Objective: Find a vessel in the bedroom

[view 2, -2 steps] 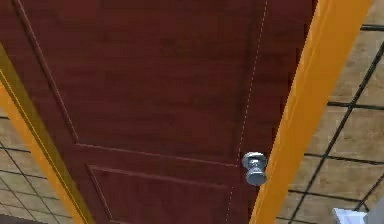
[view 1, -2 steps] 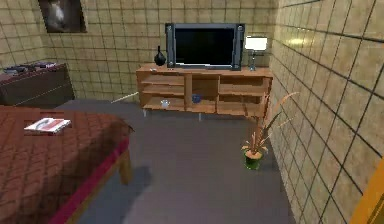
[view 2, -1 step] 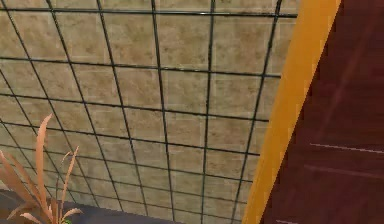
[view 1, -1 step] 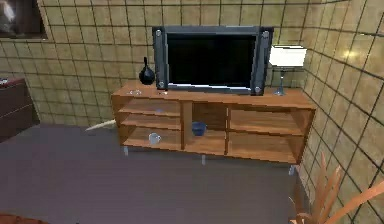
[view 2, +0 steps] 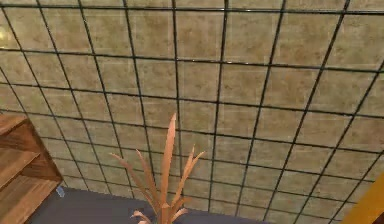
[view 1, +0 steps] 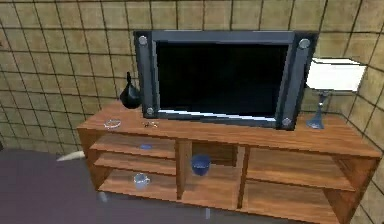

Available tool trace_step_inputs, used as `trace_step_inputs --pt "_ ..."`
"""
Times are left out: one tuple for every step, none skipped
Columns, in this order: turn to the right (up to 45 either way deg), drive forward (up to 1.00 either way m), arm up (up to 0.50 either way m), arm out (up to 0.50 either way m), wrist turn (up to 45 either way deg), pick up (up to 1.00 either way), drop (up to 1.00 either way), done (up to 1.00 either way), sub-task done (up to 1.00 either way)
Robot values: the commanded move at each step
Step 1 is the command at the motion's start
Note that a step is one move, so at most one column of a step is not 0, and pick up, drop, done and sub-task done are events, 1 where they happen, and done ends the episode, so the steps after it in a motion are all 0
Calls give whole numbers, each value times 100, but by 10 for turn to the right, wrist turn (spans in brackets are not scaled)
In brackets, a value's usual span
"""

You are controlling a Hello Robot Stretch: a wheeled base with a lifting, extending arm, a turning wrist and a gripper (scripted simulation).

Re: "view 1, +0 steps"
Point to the small metal key bunch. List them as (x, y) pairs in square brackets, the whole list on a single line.
[(150, 124)]

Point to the black flat television set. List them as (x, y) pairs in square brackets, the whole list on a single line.
[(220, 78)]

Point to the dark blue bowl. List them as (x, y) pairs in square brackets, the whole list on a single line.
[(200, 164)]

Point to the small blue flat dish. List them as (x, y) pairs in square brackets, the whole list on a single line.
[(146, 146)]

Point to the black long-necked vase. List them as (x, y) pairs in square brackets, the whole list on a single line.
[(130, 95)]

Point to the clear glass round dish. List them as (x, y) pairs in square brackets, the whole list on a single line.
[(112, 123)]

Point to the brown wooden television stand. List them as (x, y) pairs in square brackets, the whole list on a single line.
[(266, 156)]

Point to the white shade table lamp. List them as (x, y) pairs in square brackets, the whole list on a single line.
[(333, 75)]

